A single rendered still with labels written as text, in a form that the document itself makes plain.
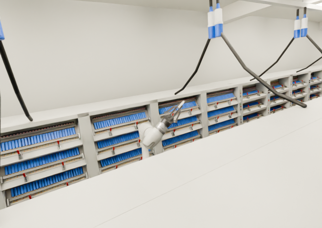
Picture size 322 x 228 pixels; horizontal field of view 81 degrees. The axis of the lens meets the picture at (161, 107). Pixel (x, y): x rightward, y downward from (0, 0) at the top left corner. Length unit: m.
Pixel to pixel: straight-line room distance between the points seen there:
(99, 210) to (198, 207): 0.22
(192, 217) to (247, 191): 0.15
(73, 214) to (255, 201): 0.39
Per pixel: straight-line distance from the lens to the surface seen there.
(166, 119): 1.41
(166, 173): 0.58
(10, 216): 0.60
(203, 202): 0.47
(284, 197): 0.52
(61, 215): 0.53
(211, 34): 1.69
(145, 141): 1.38
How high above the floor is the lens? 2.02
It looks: 11 degrees down
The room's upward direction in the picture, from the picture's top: 6 degrees counter-clockwise
